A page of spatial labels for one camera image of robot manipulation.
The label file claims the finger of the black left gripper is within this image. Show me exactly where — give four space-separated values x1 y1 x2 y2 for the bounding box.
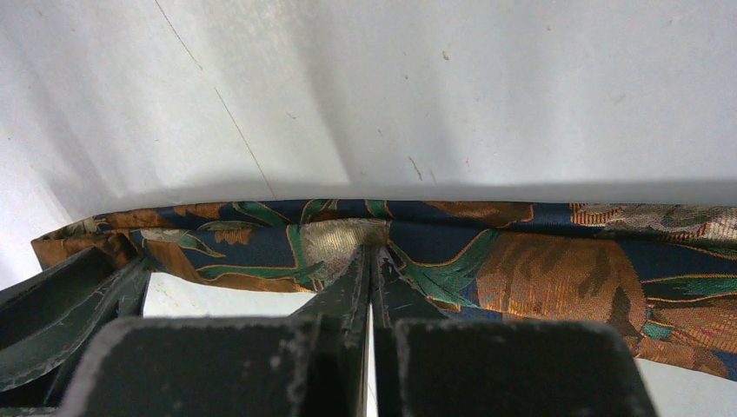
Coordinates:
1 248 151 406

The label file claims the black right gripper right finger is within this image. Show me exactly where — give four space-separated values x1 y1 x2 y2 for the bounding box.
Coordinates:
371 247 656 416

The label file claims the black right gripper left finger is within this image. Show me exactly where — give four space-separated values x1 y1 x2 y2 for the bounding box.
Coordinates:
58 247 371 416

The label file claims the dark floral patterned tie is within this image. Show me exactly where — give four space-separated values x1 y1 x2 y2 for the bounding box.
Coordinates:
31 199 736 380

